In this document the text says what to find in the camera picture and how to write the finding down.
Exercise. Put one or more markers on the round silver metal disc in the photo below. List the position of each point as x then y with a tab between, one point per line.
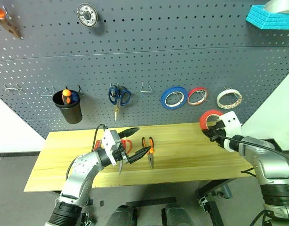
86	14

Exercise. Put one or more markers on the black tool cup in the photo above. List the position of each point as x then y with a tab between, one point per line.
71	113

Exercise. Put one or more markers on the dark rounded shape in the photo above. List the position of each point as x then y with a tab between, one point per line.
121	216
177	216

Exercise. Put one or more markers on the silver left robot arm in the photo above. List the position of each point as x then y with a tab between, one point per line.
83	164

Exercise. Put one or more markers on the thin red tape roll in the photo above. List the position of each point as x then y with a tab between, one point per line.
188	97

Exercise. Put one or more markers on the orange black screwdriver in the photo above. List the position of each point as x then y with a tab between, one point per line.
66	95

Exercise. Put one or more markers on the silver tape roll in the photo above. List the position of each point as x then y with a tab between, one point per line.
281	7

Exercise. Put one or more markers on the wide red tape roll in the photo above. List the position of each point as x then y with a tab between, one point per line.
203	118

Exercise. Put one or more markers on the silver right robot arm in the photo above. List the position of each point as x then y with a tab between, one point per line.
271	162

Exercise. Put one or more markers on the black metal table frame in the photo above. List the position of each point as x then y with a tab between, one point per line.
205	188

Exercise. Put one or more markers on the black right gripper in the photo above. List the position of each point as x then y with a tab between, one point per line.
219	137

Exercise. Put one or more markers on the orange black needle-nose pliers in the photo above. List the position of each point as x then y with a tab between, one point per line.
150	143

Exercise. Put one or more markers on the grey metal pegboard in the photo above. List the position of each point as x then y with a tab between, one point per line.
144	58

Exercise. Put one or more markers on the white tape roll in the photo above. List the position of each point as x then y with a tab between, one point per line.
218	100

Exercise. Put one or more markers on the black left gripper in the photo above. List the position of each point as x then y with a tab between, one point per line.
118	153

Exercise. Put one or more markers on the blue tape roll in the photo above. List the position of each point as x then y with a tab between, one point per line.
163	99

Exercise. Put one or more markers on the teal foam block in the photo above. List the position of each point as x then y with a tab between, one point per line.
264	21

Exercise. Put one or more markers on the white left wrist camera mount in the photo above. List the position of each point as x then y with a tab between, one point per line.
109	141

